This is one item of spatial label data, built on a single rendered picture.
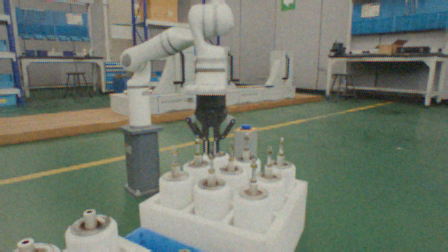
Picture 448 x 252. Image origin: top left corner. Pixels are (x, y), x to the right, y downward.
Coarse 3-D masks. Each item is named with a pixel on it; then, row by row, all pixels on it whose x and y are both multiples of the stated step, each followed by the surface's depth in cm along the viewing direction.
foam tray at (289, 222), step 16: (304, 192) 91; (144, 208) 78; (160, 208) 76; (192, 208) 77; (288, 208) 76; (304, 208) 95; (144, 224) 79; (160, 224) 76; (176, 224) 73; (192, 224) 71; (208, 224) 69; (224, 224) 69; (272, 224) 69; (288, 224) 74; (192, 240) 72; (208, 240) 69; (224, 240) 67; (240, 240) 65; (256, 240) 63; (272, 240) 62; (288, 240) 77
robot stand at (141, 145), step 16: (128, 128) 120; (144, 128) 120; (160, 128) 122; (128, 144) 121; (144, 144) 120; (128, 160) 124; (144, 160) 121; (128, 176) 126; (144, 176) 122; (144, 192) 123
